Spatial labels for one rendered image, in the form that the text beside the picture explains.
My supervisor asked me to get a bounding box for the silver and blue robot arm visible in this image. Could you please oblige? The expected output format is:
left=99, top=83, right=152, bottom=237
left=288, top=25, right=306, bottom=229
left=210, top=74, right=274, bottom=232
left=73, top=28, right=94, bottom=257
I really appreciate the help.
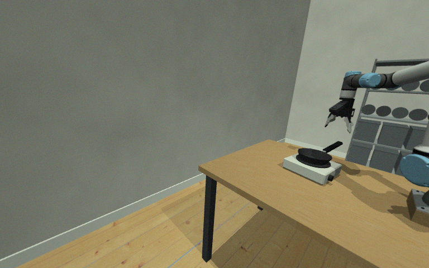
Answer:
left=329, top=61, right=429, bottom=188

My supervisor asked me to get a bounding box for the black frying pan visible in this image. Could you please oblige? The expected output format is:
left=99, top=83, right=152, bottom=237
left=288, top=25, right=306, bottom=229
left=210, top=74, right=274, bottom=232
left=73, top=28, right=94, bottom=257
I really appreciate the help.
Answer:
left=298, top=141, right=343, bottom=165

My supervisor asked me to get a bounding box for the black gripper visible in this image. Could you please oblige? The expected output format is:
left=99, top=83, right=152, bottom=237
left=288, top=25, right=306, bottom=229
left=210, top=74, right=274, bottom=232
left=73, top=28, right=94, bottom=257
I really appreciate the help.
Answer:
left=325, top=98, right=355, bottom=133

